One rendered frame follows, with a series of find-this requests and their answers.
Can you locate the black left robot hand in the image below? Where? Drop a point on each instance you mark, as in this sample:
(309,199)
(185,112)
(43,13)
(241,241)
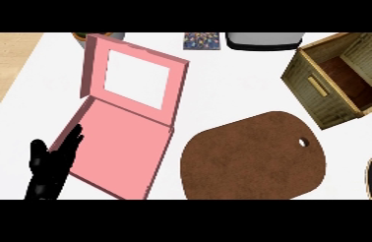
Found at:
(48,167)

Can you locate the brown wooden cutting board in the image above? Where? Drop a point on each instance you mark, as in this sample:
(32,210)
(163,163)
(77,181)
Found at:
(252,157)

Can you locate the olive wicker basket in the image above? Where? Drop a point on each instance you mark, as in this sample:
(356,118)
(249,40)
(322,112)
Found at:
(334,82)

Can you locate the open pink box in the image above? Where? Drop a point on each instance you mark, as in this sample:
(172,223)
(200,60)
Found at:
(122,121)

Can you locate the grey pot with orange rim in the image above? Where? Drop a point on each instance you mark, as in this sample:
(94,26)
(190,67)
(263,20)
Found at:
(88,37)

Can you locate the patterned dark blue box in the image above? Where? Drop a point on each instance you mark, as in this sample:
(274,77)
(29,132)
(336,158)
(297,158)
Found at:
(201,41)

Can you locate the grey and black appliance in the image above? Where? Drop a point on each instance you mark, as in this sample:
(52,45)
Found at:
(263,41)

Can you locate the dark round object with pale rim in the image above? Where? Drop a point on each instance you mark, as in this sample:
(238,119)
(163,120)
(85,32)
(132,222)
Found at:
(370,178)

